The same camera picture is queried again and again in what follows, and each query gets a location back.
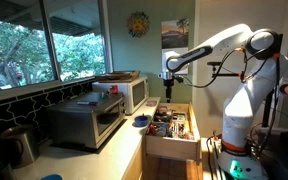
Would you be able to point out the window with grey frame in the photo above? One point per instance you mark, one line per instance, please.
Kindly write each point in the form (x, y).
(47, 40)

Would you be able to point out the green capped marker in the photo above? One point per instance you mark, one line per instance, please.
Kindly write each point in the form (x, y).
(102, 95)

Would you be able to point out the landscape wall calendar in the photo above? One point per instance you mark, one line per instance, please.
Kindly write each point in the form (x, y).
(174, 33)

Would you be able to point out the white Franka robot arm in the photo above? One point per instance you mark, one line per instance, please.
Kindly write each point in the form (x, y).
(244, 100)

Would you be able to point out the red white small container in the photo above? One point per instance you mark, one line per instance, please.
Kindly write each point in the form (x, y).
(114, 89)

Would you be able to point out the open wooden drawer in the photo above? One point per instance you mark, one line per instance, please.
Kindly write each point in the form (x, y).
(170, 146)

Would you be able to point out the wooden tray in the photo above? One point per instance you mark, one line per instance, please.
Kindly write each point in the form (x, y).
(117, 76)

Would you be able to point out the sun wall decoration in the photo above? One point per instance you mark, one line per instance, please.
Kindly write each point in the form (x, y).
(138, 24)

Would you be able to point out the blue round object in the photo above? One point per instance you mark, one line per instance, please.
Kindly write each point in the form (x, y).
(51, 177)

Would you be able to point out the stainless steel toaster oven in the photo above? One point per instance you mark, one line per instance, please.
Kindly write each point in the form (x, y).
(84, 123)

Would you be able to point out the blue cup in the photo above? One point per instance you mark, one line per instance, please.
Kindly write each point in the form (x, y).
(141, 120)

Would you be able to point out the purple capped marker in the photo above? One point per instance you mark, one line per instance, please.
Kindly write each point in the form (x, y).
(87, 103)

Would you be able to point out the white microwave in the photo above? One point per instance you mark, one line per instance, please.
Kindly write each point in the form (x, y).
(130, 93)

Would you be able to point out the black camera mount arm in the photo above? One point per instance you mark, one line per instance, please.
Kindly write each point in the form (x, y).
(224, 74)

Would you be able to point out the steel kettle pot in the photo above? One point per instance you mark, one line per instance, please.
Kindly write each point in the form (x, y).
(19, 146)

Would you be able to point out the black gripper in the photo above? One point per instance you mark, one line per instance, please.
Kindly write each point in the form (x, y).
(168, 86)

